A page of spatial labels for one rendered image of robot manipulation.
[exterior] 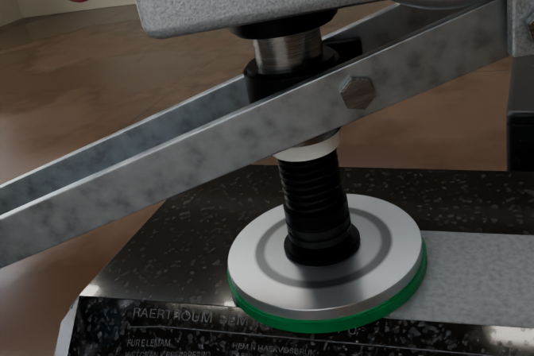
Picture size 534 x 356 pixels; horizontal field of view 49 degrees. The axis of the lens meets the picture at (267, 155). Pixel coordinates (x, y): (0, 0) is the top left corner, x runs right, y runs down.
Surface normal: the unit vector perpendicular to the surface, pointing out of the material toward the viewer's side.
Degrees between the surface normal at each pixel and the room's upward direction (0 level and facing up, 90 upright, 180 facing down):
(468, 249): 0
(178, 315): 45
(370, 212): 0
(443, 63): 90
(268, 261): 0
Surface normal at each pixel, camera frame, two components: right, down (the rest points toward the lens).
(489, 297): -0.18, -0.88
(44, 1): -0.36, 0.47
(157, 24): -0.05, 0.44
